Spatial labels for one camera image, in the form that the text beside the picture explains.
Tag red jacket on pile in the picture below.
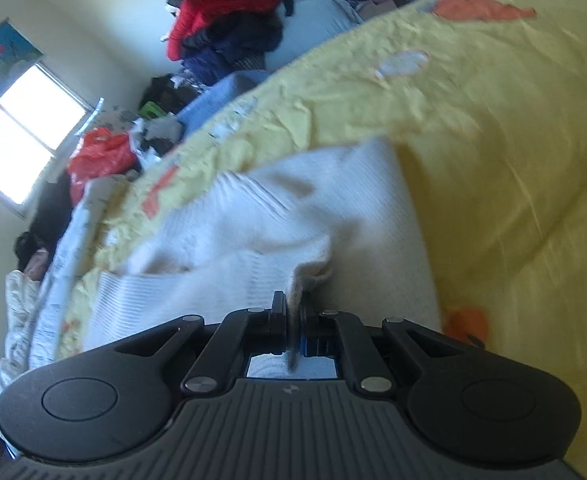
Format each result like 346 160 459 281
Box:
166 0 280 62

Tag yellow carrot print bedsheet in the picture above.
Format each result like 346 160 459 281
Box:
57 0 587 477

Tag bright window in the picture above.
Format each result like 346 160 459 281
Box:
0 64 92 209

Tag black clothes by window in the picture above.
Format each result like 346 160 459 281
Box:
14 170 73 271

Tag grey white pillow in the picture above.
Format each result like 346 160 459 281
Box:
264 0 362 73

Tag white knit garment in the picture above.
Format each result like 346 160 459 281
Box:
82 138 441 350

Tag orange plastic bag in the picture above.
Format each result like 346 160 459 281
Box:
67 127 137 205

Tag white printed duvet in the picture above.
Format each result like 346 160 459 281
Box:
0 176 126 432

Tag dark clothes pile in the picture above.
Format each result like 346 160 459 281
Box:
167 0 292 86

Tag blue folded blanket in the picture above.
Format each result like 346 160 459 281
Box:
175 70 271 139

